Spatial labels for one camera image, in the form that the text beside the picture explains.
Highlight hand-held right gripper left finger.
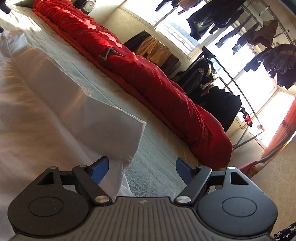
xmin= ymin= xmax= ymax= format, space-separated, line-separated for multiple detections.
xmin=37 ymin=156 xmax=111 ymax=205

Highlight dark denim jacket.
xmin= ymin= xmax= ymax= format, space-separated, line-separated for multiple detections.
xmin=244 ymin=44 xmax=296 ymax=90

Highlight black draped cloth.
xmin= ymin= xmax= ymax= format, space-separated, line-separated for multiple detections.
xmin=124 ymin=31 xmax=151 ymax=50

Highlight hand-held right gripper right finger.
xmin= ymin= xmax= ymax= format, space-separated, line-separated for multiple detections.
xmin=174 ymin=158 xmax=249 ymax=205

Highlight white long-sleeve shirt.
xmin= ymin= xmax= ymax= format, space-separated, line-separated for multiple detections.
xmin=0 ymin=29 xmax=147 ymax=241

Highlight grey backpack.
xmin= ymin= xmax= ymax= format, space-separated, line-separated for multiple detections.
xmin=73 ymin=0 xmax=96 ymax=14

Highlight star-print dark cloth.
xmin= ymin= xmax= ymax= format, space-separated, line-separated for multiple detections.
xmin=274 ymin=224 xmax=296 ymax=241

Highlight grey metal tool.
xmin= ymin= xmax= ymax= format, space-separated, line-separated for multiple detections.
xmin=98 ymin=46 xmax=124 ymax=61

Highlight metal clothes rack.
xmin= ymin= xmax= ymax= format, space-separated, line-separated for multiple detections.
xmin=201 ymin=45 xmax=266 ymax=149

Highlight orange curtain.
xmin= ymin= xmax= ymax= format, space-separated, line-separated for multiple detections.
xmin=238 ymin=97 xmax=296 ymax=175

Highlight brown hanging jacket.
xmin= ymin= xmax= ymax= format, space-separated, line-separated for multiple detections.
xmin=248 ymin=20 xmax=279 ymax=49

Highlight red quilt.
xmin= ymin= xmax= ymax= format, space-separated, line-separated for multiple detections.
xmin=32 ymin=0 xmax=233 ymax=168

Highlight brown wooden cabinet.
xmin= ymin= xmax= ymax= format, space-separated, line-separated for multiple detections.
xmin=162 ymin=52 xmax=181 ymax=77

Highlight dark hanging trousers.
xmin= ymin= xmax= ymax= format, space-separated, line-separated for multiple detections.
xmin=215 ymin=22 xmax=259 ymax=48

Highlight orange draped cloth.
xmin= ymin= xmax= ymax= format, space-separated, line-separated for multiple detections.
xmin=134 ymin=36 xmax=173 ymax=67

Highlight blue hanging trousers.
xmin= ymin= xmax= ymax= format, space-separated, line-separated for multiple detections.
xmin=232 ymin=30 xmax=251 ymax=55

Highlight ceiling drying rack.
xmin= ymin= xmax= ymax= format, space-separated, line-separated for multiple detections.
xmin=240 ymin=0 xmax=296 ymax=44

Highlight navy hanging jacket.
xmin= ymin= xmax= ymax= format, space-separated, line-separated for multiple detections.
xmin=187 ymin=0 xmax=245 ymax=41

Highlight plain black jacket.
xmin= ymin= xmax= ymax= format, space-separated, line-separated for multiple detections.
xmin=194 ymin=87 xmax=242 ymax=132

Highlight black jacket with badge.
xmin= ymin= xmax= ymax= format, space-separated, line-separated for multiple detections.
xmin=174 ymin=58 xmax=214 ymax=98

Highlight beige hanging garment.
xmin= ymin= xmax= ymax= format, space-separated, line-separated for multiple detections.
xmin=179 ymin=0 xmax=204 ymax=7

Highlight small hanging socks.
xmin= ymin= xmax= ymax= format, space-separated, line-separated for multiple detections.
xmin=239 ymin=107 xmax=253 ymax=128

